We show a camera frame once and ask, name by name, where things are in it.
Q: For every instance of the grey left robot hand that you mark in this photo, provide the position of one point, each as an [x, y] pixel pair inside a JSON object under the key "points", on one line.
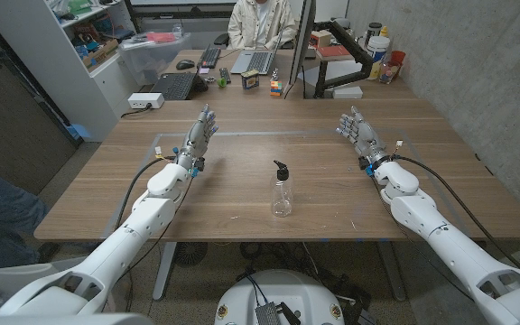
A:
{"points": [[197, 140]]}

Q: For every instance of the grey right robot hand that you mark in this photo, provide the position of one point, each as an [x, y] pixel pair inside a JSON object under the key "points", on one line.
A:
{"points": [[366, 137]]}

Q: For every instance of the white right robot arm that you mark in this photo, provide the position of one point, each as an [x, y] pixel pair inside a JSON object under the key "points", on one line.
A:
{"points": [[449, 248]]}

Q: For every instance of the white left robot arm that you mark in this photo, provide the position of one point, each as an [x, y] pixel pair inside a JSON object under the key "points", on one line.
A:
{"points": [[120, 244]]}

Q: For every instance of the clear jar colourful contents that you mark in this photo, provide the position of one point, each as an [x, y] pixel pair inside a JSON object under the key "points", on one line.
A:
{"points": [[388, 73]]}

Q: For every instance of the clear dispenser bottle black pump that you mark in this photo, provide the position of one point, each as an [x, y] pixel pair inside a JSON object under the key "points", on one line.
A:
{"points": [[281, 194]]}

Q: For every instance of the yellow bottle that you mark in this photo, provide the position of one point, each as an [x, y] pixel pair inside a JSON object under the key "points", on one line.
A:
{"points": [[383, 32]]}

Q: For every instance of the dark lidded bottle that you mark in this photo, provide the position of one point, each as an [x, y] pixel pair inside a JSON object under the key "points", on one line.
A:
{"points": [[373, 30]]}

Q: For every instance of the flat white box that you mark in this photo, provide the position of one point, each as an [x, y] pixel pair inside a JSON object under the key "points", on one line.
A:
{"points": [[347, 92]]}

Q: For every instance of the black laptop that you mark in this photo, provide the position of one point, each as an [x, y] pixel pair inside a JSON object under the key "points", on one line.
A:
{"points": [[176, 86]]}

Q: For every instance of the small green object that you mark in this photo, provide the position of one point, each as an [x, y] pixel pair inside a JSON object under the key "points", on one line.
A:
{"points": [[221, 82]]}

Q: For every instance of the white power strip box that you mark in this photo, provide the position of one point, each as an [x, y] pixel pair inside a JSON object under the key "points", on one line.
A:
{"points": [[145, 100]]}

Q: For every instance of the purple sticky note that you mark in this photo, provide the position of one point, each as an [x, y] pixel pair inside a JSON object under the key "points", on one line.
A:
{"points": [[203, 70]]}

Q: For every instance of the black remote control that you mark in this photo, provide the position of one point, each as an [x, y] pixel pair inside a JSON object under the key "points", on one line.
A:
{"points": [[225, 75]]}

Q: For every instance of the black computer mouse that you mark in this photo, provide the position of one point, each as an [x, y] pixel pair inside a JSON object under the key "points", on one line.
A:
{"points": [[185, 64]]}

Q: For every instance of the small printed card box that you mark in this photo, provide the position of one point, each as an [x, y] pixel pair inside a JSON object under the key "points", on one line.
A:
{"points": [[250, 80]]}

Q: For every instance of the black keyboard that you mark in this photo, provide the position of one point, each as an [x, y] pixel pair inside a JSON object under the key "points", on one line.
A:
{"points": [[209, 57]]}

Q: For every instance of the red cup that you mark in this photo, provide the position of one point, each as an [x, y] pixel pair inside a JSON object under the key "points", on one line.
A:
{"points": [[398, 58]]}

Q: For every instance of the white tub with label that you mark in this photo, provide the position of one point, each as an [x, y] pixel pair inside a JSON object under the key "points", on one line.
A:
{"points": [[378, 49]]}

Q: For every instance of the red book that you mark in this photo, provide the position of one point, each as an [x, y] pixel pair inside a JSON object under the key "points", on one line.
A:
{"points": [[333, 52]]}

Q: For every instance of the clear plastic storage bin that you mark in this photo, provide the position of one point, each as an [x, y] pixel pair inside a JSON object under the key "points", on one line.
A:
{"points": [[151, 58]]}

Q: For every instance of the colourful puzzle cube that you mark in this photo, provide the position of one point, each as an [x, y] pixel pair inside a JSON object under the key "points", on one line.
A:
{"points": [[276, 88]]}

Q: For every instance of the silver laptop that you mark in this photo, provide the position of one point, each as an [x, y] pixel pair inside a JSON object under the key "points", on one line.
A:
{"points": [[255, 61]]}

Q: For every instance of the small light wooden box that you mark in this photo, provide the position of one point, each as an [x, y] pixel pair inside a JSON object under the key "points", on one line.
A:
{"points": [[320, 39]]}

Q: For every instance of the black round fan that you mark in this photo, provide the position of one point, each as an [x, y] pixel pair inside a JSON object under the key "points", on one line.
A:
{"points": [[190, 253]]}

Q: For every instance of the black computer monitor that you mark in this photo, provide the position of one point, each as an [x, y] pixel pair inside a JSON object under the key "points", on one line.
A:
{"points": [[303, 40]]}

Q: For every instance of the blue plastic piece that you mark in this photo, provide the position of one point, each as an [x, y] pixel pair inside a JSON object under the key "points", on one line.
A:
{"points": [[79, 132]]}

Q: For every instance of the person in cream jacket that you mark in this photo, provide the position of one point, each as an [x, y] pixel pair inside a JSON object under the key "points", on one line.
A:
{"points": [[246, 22]]}

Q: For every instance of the cardboard box with items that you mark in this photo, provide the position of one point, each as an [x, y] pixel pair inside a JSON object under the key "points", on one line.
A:
{"points": [[102, 53]]}

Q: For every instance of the white shelf cabinet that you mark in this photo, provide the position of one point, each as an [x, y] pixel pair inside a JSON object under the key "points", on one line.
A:
{"points": [[52, 58]]}

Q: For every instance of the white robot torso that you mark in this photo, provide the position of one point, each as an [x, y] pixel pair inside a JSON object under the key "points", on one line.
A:
{"points": [[282, 289]]}

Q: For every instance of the white plastic bin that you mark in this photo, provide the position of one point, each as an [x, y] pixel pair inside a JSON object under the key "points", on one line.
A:
{"points": [[21, 275]]}

